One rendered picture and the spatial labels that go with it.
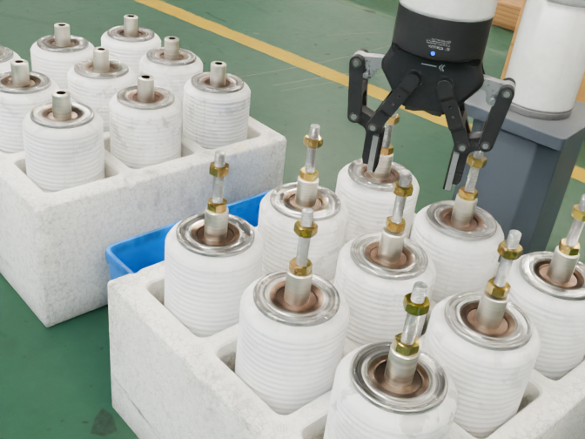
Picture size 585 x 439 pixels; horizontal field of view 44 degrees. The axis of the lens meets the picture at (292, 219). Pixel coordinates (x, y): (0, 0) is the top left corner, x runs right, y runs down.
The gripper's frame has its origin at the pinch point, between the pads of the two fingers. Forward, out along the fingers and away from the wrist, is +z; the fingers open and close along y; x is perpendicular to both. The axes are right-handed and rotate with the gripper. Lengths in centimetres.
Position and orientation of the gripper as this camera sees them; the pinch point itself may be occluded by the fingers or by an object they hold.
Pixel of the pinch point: (412, 164)
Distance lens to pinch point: 65.3
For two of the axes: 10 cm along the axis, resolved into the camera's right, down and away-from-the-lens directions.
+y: 9.5, 2.4, -2.0
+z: -1.0, 8.4, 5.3
